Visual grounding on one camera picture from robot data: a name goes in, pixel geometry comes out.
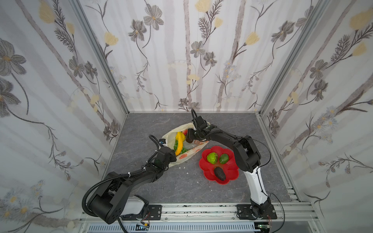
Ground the cream printed plastic bag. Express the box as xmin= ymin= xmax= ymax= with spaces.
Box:
xmin=162 ymin=123 xmax=208 ymax=168

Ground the yellow toy banana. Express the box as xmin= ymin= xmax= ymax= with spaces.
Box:
xmin=175 ymin=132 xmax=185 ymax=156

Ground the green toy lime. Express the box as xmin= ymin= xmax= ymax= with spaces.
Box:
xmin=207 ymin=152 xmax=219 ymax=165

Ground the small green toy fruit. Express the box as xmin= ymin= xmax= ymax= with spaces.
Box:
xmin=219 ymin=153 xmax=230 ymax=165

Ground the dark brown toy avocado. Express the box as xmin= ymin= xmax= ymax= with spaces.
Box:
xmin=214 ymin=167 xmax=226 ymax=181

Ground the red flower-shaped plate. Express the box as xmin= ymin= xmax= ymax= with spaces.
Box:
xmin=199 ymin=146 xmax=239 ymax=185

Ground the yellow toy lemon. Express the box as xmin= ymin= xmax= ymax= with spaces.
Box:
xmin=180 ymin=132 xmax=186 ymax=141

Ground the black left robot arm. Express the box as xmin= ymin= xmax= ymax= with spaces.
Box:
xmin=82 ymin=146 xmax=176 ymax=224

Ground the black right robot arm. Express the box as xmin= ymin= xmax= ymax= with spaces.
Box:
xmin=186 ymin=111 xmax=277 ymax=219

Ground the green toy grape bunch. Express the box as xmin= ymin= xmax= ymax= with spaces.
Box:
xmin=173 ymin=140 xmax=188 ymax=156

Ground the black left corrugated cable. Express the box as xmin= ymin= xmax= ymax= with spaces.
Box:
xmin=81 ymin=134 xmax=161 ymax=217

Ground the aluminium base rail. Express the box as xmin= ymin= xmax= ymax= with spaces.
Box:
xmin=78 ymin=202 xmax=324 ymax=233

